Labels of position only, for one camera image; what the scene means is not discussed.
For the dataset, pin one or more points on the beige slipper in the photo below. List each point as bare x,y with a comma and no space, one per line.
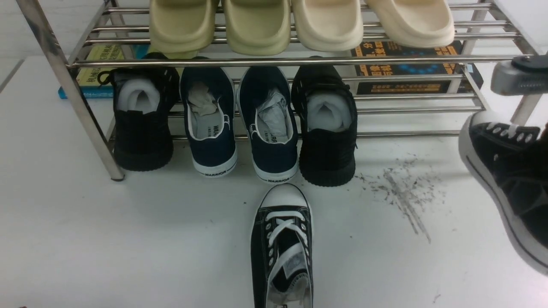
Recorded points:
415,23
328,25

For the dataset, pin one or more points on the black white canvas sneaker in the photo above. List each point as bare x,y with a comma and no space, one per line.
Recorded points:
510,162
281,250

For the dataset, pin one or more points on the black knit sneaker right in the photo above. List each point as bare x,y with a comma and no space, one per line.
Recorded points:
328,123

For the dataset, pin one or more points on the black orange book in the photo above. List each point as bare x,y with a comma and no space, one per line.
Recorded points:
406,70

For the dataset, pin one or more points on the navy canvas shoe right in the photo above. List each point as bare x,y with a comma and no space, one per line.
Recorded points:
263,100

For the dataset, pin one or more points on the olive green slipper left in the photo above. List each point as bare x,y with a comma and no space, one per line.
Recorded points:
179,26

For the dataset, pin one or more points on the navy canvas shoe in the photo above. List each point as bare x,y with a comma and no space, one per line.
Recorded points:
208,98
263,100

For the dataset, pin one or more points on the beige slipper right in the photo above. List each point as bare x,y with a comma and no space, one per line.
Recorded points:
415,23

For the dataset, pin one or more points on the black knit sneaker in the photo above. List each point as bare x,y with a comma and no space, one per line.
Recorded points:
142,100
328,123

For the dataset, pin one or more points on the olive green slipper right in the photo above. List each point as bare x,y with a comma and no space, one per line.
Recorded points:
257,27

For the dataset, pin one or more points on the beige slipper left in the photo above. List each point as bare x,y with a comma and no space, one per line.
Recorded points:
328,25

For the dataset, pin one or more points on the navy canvas shoe left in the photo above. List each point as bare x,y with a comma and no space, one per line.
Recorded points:
208,98

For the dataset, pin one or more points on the olive green slipper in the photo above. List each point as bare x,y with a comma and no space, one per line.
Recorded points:
179,26
257,27

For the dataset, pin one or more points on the stainless steel shoe rack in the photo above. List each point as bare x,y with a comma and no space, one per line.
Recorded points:
108,42

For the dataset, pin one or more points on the black knit sneaker left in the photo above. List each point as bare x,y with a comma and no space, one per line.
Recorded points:
142,100

